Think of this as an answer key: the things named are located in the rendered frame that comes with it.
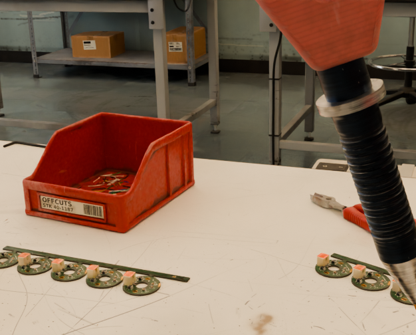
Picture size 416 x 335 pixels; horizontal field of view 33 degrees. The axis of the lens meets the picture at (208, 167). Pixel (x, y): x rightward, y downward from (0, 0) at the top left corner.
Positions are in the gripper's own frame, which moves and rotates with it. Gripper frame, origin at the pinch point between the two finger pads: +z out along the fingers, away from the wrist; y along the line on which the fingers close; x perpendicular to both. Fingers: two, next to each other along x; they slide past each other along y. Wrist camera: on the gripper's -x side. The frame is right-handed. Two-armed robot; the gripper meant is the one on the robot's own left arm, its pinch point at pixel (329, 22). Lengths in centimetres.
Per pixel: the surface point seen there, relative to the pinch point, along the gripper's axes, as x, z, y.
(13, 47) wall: 172, 34, 530
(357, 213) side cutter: -2.2, 21.0, 34.2
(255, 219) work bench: 5.5, 19.5, 35.6
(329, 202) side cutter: -0.6, 20.8, 37.1
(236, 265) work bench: 7.3, 18.9, 27.6
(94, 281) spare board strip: 16.3, 15.8, 25.6
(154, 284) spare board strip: 12.5, 17.1, 25.1
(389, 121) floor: -55, 118, 328
